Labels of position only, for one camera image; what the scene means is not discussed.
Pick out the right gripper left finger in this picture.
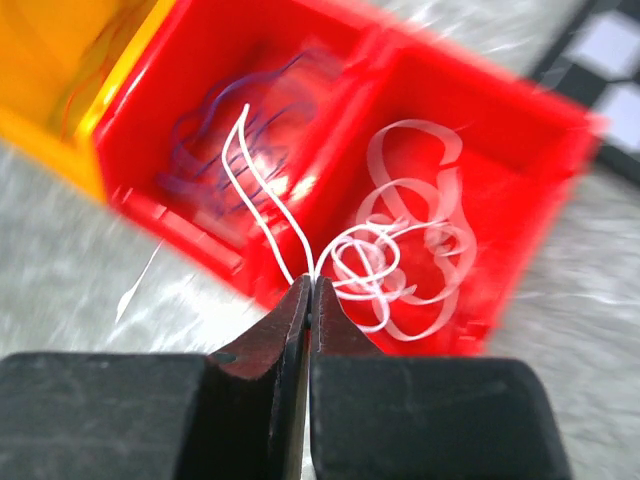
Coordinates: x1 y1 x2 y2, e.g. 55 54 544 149
211 275 311 479

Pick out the red bin middle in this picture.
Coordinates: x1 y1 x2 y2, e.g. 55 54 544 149
95 1 382 308

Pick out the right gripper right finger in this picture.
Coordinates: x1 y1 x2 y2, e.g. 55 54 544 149
310 277 383 479

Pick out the red bin right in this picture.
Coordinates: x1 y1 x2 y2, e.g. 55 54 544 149
261 31 601 356

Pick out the purple thin cable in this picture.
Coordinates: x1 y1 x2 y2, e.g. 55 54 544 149
154 47 341 226

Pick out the white thin cable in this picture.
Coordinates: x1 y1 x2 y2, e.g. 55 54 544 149
114 102 479 344

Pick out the yellow plastic bin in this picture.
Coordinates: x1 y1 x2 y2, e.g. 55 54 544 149
1 1 174 201

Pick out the black white chessboard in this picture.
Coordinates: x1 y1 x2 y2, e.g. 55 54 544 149
529 0 639 184

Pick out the red bin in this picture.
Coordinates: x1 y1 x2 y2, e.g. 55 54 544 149
95 1 382 308
261 31 601 356

